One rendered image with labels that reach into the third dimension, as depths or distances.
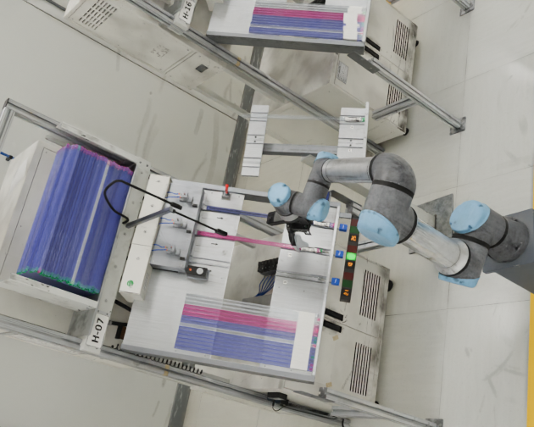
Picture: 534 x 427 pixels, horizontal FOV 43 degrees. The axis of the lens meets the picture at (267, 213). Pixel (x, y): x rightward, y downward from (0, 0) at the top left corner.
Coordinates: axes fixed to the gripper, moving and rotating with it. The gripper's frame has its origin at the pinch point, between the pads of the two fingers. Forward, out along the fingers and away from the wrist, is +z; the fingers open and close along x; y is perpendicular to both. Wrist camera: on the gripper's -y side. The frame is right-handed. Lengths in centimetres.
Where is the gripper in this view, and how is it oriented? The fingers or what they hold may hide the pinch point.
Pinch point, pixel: (299, 235)
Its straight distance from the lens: 246.7
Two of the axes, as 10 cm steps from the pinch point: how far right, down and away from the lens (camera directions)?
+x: 1.8, -9.1, 3.8
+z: 3.0, 4.2, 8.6
